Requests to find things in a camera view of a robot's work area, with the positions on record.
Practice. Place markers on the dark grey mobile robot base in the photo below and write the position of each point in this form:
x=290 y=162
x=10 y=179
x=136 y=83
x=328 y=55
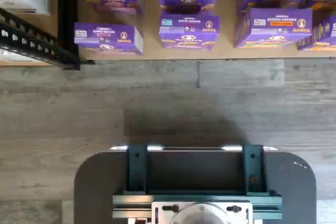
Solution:
x=288 y=176

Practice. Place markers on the grey round robot arm base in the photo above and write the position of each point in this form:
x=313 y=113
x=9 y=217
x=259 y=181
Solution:
x=199 y=216

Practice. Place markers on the purple Annie's box white side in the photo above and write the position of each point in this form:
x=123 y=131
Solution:
x=107 y=37

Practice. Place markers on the purple Annie's hidden veggies box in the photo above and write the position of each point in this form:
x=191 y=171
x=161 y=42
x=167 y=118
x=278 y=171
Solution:
x=278 y=26

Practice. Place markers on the silver slotted mounting plate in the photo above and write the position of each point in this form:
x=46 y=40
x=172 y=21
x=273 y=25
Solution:
x=160 y=212

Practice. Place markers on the teal metal upright bracket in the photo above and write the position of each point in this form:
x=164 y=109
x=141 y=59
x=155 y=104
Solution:
x=136 y=169
x=254 y=169

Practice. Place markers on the teal metal cross frame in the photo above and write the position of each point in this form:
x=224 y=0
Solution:
x=267 y=205

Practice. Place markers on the black perforated shelf rail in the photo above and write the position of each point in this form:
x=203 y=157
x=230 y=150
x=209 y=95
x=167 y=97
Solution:
x=31 y=41

